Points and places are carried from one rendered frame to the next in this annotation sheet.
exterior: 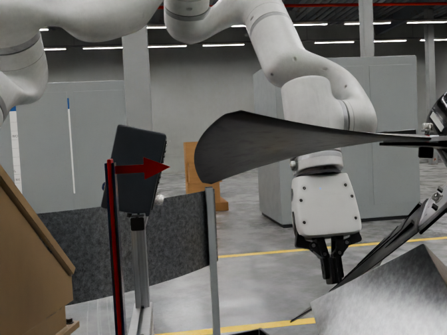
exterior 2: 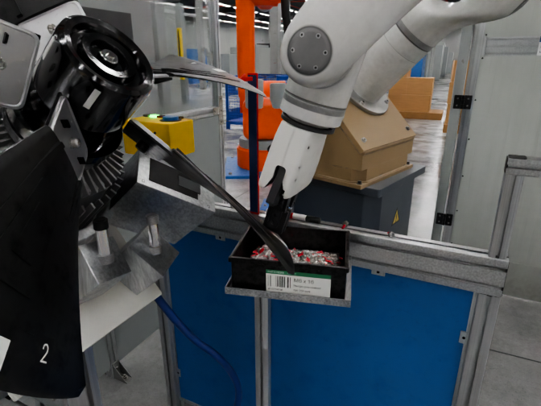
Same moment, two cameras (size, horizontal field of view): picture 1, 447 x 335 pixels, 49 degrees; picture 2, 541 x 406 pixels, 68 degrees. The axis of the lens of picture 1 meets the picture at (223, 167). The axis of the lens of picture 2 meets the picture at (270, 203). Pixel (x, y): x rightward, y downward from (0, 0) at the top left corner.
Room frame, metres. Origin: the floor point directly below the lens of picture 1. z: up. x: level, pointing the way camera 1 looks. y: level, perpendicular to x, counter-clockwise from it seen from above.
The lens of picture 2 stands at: (1.05, -0.64, 1.22)
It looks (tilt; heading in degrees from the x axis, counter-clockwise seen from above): 20 degrees down; 123
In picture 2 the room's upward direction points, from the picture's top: straight up
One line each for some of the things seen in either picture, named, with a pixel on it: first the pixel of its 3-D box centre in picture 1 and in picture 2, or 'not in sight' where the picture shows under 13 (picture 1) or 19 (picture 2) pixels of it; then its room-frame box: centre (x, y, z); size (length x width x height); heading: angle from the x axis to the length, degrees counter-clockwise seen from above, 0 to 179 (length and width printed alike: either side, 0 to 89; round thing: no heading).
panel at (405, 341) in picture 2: not in sight; (291, 358); (0.62, 0.14, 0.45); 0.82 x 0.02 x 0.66; 6
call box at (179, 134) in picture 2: not in sight; (158, 138); (0.23, 0.10, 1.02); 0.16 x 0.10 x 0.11; 6
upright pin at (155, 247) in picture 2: not in sight; (154, 233); (0.59, -0.26, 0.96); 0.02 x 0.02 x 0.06
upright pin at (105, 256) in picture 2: not in sight; (103, 240); (0.59, -0.34, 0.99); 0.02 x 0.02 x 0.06
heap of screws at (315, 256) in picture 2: not in sight; (294, 267); (0.71, -0.01, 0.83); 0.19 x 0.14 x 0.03; 21
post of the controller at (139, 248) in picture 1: (140, 260); (506, 208); (1.05, 0.19, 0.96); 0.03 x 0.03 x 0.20; 6
